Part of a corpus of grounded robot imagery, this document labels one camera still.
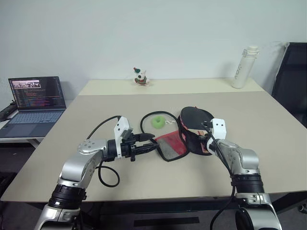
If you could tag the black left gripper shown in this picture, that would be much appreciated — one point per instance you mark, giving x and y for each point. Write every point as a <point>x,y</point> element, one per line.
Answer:
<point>127,149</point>

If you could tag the white water bottle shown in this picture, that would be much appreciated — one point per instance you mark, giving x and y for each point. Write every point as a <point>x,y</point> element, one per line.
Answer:
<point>242,69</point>

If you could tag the open blue laptop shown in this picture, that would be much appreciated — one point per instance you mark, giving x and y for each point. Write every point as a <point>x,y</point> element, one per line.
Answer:
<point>36,95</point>

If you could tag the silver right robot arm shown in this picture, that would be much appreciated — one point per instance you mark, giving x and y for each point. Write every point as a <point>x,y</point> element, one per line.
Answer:
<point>242,158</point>

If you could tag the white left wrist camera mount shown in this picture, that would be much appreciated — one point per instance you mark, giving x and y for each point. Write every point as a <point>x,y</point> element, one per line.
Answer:
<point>121,124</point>

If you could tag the black office chair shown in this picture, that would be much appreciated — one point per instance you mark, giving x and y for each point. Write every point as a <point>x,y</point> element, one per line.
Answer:
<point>292,79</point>

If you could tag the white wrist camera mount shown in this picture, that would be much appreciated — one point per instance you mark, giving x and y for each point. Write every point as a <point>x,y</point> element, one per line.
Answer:
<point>121,124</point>
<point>219,128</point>

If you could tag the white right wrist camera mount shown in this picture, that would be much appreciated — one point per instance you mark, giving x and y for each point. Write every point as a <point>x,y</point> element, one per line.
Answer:
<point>219,128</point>

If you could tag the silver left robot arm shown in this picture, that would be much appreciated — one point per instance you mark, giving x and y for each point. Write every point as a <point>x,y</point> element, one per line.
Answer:
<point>79,165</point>

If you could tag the black red paddle case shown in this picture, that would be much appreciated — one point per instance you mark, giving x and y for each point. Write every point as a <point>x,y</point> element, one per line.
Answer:
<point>192,117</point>

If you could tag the small white dog figurine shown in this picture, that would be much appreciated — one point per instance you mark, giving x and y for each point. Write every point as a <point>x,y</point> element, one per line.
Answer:
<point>140,77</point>

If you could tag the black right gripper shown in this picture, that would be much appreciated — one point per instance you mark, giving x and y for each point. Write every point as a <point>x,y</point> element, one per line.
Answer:
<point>203,140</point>

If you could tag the black table underframe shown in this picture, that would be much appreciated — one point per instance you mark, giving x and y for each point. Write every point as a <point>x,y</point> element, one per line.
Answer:
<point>168,203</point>

